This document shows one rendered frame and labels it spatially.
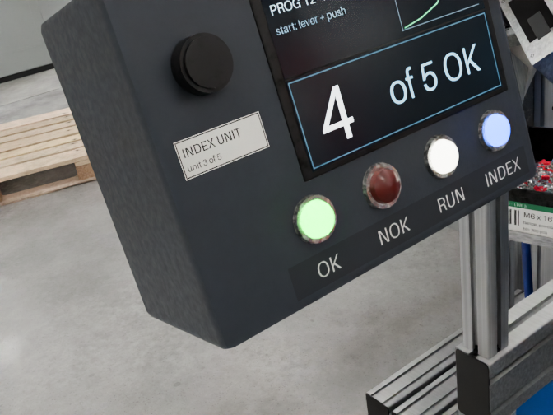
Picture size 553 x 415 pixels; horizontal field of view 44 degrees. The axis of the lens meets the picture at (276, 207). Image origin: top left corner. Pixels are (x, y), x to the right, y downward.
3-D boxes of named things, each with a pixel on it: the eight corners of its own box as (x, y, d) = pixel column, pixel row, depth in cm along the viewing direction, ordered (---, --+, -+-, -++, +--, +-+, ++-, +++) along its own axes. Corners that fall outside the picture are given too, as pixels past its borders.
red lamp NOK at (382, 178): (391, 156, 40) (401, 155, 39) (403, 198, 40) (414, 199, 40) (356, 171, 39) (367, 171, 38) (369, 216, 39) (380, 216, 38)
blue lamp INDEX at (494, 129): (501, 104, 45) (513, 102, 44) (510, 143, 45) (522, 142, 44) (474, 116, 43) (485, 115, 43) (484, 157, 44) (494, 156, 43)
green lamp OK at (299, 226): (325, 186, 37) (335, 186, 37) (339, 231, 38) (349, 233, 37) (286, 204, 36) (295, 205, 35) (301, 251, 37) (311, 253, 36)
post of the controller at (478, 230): (483, 332, 67) (479, 142, 58) (509, 345, 64) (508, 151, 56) (462, 347, 65) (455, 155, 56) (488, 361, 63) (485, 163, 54)
